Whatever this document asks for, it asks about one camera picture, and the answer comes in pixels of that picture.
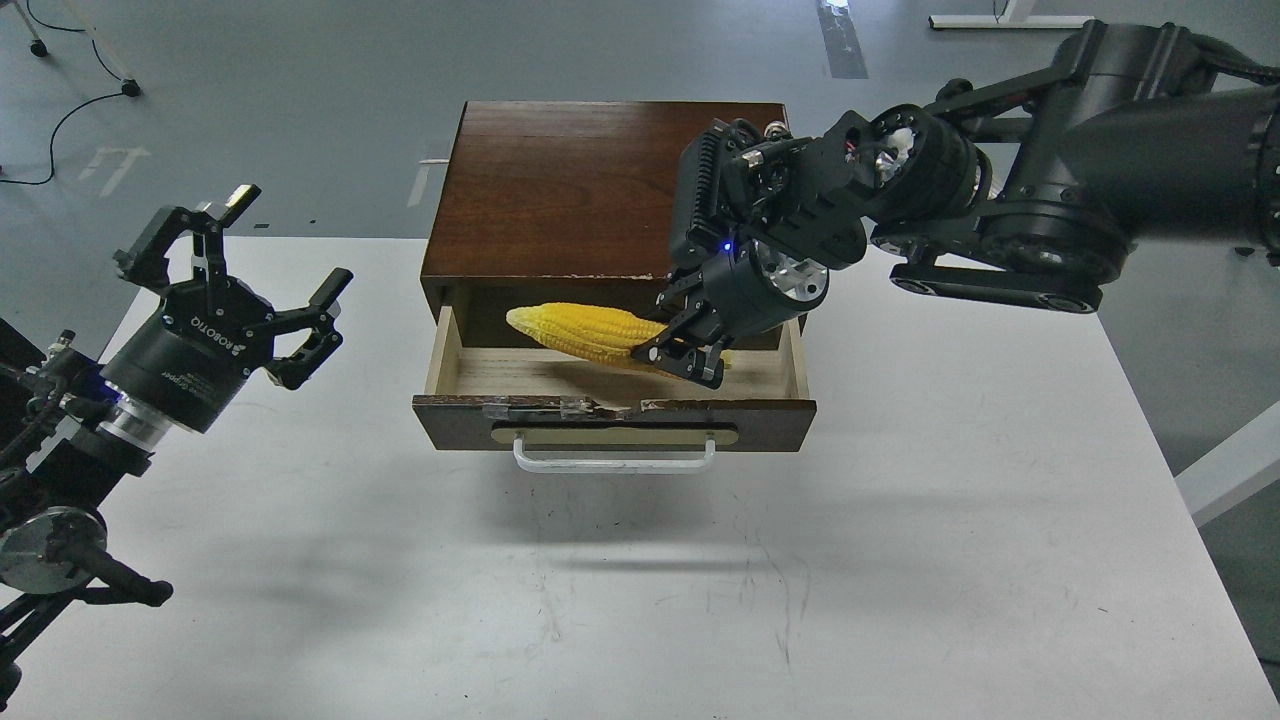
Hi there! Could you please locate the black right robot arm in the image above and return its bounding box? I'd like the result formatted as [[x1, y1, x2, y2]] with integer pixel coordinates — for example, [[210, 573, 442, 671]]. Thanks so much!
[[631, 20, 1277, 388]]

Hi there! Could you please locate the yellow corn cob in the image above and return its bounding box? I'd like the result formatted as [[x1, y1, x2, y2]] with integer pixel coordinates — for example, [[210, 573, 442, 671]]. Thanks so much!
[[506, 302, 733, 372]]

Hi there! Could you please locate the dark wooden drawer cabinet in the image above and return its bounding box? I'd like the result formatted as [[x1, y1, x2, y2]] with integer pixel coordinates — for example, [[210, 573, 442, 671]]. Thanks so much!
[[420, 101, 787, 348]]

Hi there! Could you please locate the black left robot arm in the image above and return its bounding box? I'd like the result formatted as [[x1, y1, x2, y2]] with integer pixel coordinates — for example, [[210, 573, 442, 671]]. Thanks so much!
[[3, 184, 353, 700]]

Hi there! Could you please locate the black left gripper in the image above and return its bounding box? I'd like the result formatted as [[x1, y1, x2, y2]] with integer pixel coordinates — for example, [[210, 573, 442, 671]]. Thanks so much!
[[100, 184, 355, 436]]

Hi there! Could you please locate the black floor cable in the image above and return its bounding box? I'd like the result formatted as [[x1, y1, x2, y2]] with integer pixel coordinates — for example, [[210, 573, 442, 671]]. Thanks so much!
[[0, 0, 142, 188]]

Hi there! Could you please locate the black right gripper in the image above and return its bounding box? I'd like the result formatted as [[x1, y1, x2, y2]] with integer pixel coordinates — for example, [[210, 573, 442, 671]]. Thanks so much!
[[630, 242, 829, 389]]

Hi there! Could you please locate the white desk leg base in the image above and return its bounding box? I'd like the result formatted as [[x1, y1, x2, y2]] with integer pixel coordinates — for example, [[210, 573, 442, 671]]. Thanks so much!
[[928, 1, 1096, 31]]

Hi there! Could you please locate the white stand leg with caster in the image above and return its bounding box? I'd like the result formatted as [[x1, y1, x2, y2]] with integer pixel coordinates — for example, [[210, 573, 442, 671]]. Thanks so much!
[[8, 0, 143, 99]]

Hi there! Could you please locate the wooden drawer with white handle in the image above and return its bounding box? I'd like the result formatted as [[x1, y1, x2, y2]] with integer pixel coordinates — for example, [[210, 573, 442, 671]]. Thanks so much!
[[412, 283, 817, 455]]

